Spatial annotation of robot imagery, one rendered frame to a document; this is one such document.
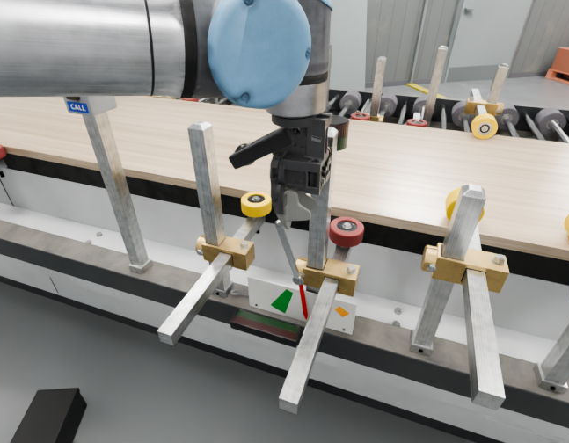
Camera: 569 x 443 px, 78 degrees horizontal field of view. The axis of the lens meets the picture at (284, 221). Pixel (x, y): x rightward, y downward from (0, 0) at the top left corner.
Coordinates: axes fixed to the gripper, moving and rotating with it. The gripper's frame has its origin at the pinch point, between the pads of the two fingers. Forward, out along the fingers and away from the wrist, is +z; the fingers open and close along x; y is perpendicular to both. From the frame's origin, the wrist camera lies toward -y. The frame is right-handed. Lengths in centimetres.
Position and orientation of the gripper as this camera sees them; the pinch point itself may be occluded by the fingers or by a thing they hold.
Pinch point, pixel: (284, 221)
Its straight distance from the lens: 63.4
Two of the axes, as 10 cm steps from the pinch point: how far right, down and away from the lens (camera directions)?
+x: 3.5, -5.3, 7.7
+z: 0.1, 8.3, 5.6
